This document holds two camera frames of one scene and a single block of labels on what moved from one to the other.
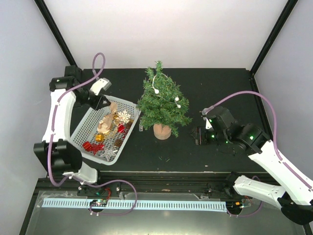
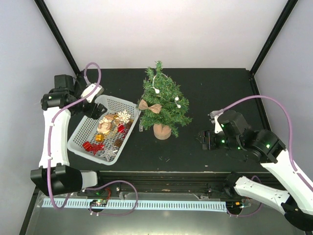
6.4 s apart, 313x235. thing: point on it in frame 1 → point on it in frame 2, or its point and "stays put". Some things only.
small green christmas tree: x=162 y=105 stays put
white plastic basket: x=103 y=133 stays put
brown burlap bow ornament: x=107 y=120 → x=156 y=108
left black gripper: x=98 y=104 → x=91 y=112
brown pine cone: x=129 y=124 stays put
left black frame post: x=56 y=32 stays put
